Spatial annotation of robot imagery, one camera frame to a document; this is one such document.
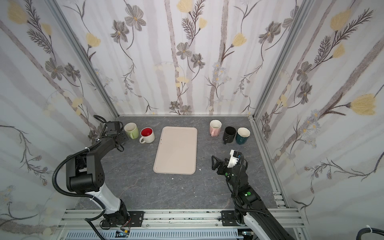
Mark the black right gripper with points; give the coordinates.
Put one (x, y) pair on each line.
(222, 166)

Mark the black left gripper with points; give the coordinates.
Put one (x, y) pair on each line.
(119, 138)

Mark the light green mug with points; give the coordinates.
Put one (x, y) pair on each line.
(131, 130)

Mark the cream white mug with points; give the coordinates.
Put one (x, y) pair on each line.
(147, 136)

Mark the black mug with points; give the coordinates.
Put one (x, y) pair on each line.
(229, 135)

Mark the dark teal mug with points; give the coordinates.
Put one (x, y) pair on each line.
(242, 135)

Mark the pink mug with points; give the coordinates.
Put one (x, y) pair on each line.
(215, 128)

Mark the beige plastic tray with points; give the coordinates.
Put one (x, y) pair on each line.
(177, 151)

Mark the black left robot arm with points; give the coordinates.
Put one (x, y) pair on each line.
(81, 175)

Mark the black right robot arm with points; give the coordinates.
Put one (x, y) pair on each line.
(250, 210)

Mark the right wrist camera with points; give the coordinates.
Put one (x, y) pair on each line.
(234, 158)

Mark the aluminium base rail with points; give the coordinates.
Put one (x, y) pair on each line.
(73, 226)

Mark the white perforated cable duct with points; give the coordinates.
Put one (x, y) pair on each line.
(180, 234)

